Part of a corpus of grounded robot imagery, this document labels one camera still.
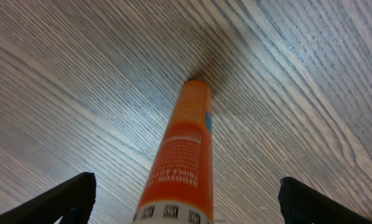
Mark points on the orange tube white cap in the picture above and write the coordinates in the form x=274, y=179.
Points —
x=179, y=187

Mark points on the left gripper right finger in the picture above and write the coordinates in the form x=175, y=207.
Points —
x=301, y=204

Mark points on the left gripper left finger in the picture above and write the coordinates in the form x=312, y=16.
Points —
x=69, y=202

